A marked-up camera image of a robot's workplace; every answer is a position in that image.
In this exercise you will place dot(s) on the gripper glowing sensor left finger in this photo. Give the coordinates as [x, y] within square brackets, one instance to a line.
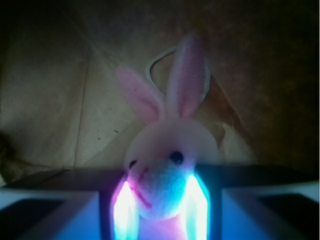
[69, 205]

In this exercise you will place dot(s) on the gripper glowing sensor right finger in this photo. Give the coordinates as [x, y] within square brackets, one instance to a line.
[252, 202]

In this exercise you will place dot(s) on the pink plush bunny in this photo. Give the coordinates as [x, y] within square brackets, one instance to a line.
[160, 162]

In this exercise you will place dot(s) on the brown paper bag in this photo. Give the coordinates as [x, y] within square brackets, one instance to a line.
[61, 108]

